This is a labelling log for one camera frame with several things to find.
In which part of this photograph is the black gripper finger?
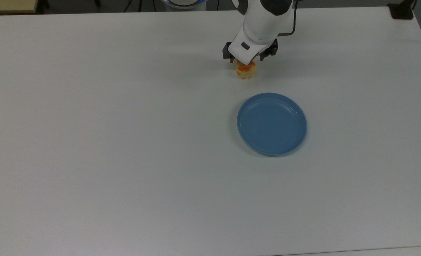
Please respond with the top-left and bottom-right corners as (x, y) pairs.
(259, 38), (279, 62)
(222, 42), (237, 64)

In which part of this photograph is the bread with orange topping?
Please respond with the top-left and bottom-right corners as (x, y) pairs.
(233, 59), (258, 80)

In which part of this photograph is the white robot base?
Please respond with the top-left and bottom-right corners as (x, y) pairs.
(162, 0), (208, 12)

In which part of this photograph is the blue round plate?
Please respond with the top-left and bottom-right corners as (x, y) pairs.
(237, 92), (308, 157)

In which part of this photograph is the black table clamp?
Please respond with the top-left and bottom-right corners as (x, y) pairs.
(387, 0), (417, 20)

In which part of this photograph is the wooden side table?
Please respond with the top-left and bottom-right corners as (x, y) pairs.
(0, 0), (39, 15)

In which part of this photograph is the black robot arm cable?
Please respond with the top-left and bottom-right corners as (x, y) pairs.
(278, 0), (299, 37)

